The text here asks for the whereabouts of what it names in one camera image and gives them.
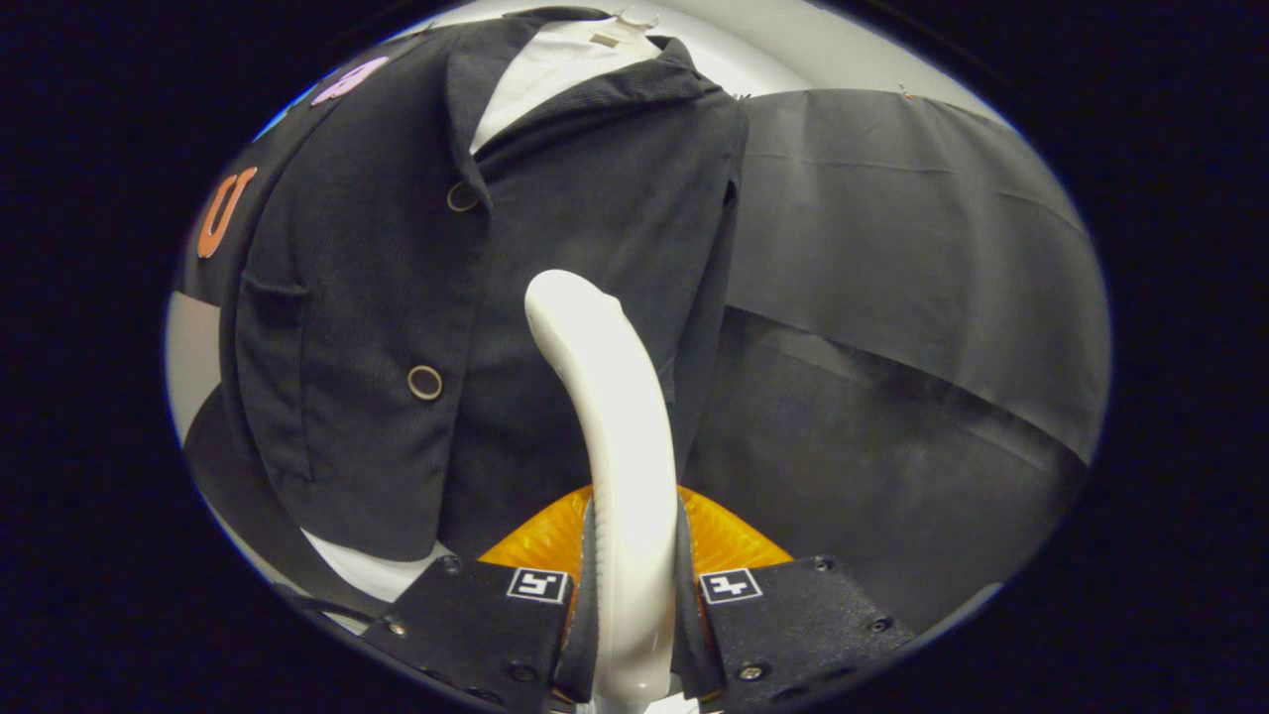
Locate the grey cabinet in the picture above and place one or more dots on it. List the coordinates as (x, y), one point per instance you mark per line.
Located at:
(190, 367)

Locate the white garment steamer head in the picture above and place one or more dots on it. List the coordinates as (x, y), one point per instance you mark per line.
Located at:
(625, 446)

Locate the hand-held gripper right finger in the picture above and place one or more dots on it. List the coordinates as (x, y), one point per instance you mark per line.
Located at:
(691, 635)

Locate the black jacket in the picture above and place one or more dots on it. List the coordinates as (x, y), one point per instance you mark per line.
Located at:
(377, 297)

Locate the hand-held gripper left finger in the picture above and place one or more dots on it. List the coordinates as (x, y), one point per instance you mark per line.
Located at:
(583, 635)

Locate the black backdrop cloth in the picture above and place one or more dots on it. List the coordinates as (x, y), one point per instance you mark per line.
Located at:
(892, 347)

